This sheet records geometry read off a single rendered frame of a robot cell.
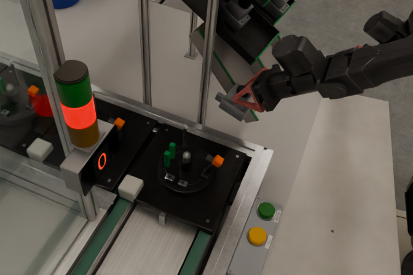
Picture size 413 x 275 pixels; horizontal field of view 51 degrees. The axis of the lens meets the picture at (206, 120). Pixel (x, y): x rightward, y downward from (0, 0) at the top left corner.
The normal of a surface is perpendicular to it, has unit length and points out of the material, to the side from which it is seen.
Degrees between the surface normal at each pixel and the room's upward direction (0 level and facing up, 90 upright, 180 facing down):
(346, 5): 0
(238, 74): 45
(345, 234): 0
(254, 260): 0
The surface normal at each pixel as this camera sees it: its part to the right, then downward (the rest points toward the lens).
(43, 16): 0.92, 0.33
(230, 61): 0.65, -0.15
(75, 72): 0.07, -0.65
